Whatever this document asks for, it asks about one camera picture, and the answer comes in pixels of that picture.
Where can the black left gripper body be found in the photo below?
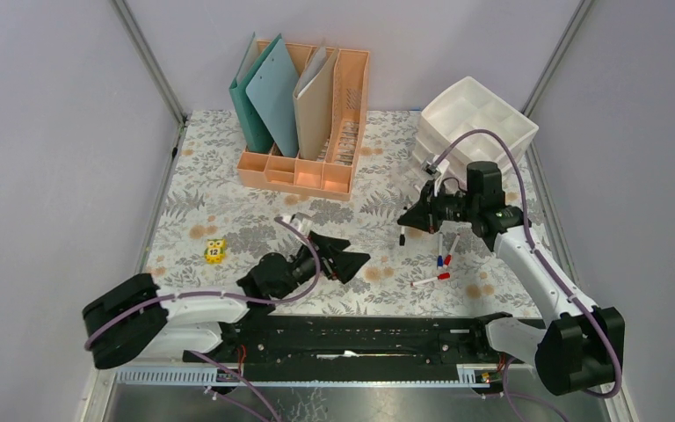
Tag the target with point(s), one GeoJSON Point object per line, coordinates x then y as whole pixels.
{"type": "Point", "coordinates": [304, 264]}

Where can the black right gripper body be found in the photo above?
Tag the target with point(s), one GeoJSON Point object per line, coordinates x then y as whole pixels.
{"type": "Point", "coordinates": [454, 207]}

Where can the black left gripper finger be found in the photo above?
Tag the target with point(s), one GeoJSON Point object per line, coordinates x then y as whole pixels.
{"type": "Point", "coordinates": [344, 265]}
{"type": "Point", "coordinates": [327, 247]}

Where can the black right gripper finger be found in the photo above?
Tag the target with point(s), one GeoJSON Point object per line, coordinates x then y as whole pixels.
{"type": "Point", "coordinates": [417, 219]}
{"type": "Point", "coordinates": [427, 200]}

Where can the blue cap marker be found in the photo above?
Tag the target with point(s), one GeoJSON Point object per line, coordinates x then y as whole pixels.
{"type": "Point", "coordinates": [440, 251]}

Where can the red cap marker lowest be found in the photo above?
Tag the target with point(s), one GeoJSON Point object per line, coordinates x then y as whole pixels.
{"type": "Point", "coordinates": [437, 277]}

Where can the white plastic drawer unit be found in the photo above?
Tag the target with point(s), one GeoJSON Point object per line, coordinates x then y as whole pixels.
{"type": "Point", "coordinates": [463, 107]}

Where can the green folder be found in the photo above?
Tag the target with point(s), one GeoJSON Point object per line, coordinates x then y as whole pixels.
{"type": "Point", "coordinates": [247, 105]}

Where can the tan kraft folder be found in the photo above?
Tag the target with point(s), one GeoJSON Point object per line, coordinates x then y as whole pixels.
{"type": "Point", "coordinates": [313, 100]}

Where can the light blue folder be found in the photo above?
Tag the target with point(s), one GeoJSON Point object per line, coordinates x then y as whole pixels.
{"type": "Point", "coordinates": [278, 111]}

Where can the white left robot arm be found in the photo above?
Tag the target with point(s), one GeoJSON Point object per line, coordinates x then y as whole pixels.
{"type": "Point", "coordinates": [140, 319]}

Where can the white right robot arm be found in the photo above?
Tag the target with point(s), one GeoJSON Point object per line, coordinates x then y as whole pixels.
{"type": "Point", "coordinates": [581, 345]}

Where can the red cap marker upper right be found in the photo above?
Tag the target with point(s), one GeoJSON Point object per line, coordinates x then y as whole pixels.
{"type": "Point", "coordinates": [450, 253]}

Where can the orange plastic file organizer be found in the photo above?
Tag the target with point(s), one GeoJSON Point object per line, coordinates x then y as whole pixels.
{"type": "Point", "coordinates": [331, 175]}

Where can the yellow owl eraser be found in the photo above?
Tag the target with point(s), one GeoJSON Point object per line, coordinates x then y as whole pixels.
{"type": "Point", "coordinates": [215, 251]}

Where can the floral table cloth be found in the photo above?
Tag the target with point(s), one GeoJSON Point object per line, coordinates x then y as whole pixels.
{"type": "Point", "coordinates": [207, 200]}

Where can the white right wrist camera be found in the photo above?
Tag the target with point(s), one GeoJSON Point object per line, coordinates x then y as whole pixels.
{"type": "Point", "coordinates": [434, 168]}

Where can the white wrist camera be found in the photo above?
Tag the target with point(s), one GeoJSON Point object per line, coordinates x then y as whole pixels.
{"type": "Point", "coordinates": [301, 223]}
{"type": "Point", "coordinates": [434, 168]}

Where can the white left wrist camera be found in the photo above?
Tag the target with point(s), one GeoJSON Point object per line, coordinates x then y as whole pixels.
{"type": "Point", "coordinates": [301, 223]}

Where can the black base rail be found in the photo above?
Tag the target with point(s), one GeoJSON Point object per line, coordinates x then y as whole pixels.
{"type": "Point", "coordinates": [354, 349]}

